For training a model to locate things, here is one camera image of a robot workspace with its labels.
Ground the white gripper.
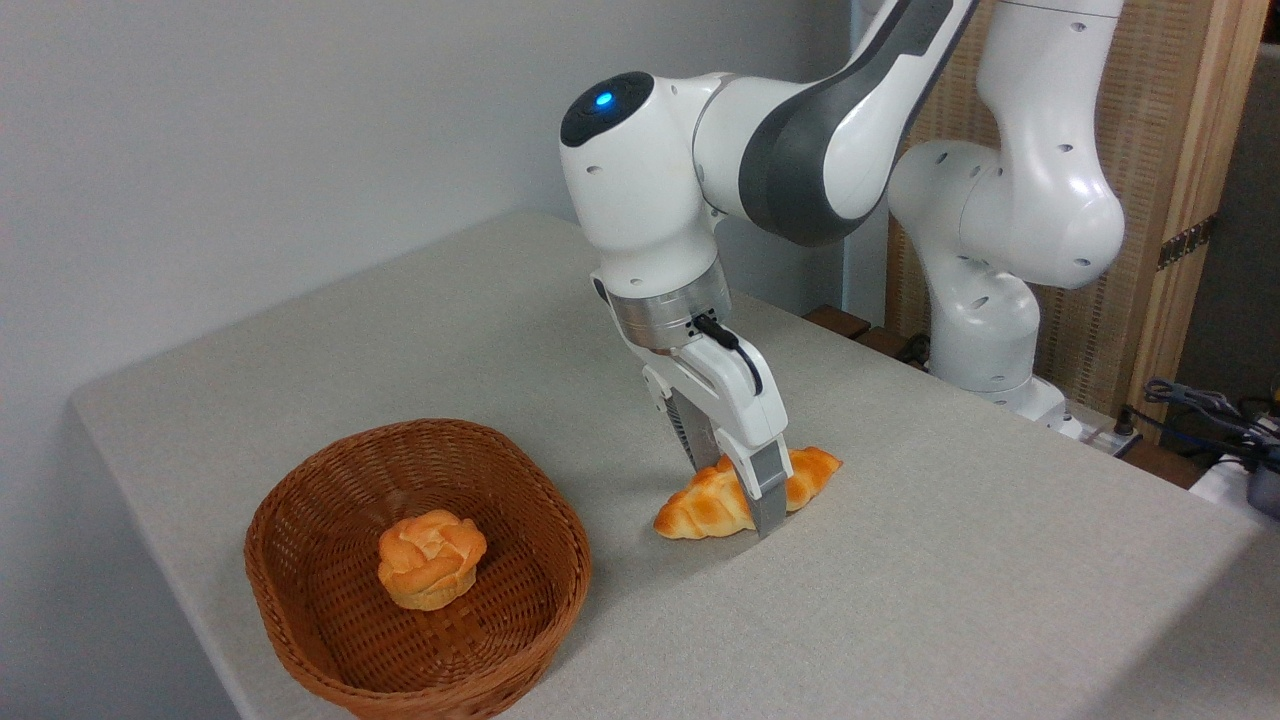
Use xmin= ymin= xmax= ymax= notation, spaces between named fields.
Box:
xmin=618 ymin=330 xmax=794 ymax=539

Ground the long braided bread loaf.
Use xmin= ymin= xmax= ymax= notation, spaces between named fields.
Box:
xmin=653 ymin=445 xmax=844 ymax=542

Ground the round orange bread roll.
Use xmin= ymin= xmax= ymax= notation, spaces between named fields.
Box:
xmin=377 ymin=508 xmax=489 ymax=612

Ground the brown wicker basket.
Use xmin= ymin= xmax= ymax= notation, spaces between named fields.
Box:
xmin=243 ymin=418 xmax=593 ymax=720

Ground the white box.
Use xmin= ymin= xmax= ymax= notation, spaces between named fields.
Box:
xmin=1188 ymin=453 xmax=1280 ymax=529

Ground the metal screen hinge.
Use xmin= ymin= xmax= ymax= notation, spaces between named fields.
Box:
xmin=1157 ymin=214 xmax=1219 ymax=272

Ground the dark grey container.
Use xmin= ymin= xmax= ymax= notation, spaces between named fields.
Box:
xmin=1246 ymin=458 xmax=1280 ymax=519

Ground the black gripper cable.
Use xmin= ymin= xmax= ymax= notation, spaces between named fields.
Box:
xmin=692 ymin=314 xmax=765 ymax=397

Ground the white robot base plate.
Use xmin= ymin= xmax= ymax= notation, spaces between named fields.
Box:
xmin=1055 ymin=398 xmax=1143 ymax=458

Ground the tangled dark cable bundle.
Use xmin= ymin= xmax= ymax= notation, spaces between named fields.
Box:
xmin=1115 ymin=377 xmax=1280 ymax=459

